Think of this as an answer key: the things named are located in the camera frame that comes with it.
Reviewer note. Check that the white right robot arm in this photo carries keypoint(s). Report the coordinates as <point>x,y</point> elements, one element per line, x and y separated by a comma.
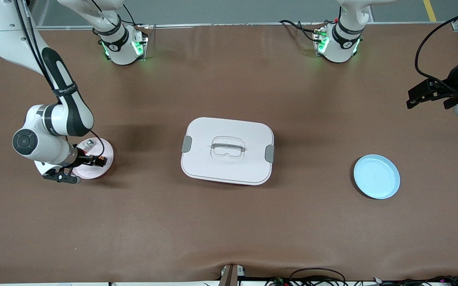
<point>66,107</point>

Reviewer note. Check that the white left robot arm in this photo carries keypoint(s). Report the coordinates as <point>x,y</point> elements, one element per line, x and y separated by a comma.
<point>342,35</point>

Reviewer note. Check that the white lidded box grey clips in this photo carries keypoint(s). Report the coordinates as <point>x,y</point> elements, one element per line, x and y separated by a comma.
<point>229,159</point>

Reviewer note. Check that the pink round plate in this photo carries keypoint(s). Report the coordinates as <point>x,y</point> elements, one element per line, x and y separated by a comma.
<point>94,171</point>

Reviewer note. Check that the light blue round plate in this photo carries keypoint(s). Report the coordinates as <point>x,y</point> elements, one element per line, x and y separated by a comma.
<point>377,176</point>

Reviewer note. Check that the small white red switch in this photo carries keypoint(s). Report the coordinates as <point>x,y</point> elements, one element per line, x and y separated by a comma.
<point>90,143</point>

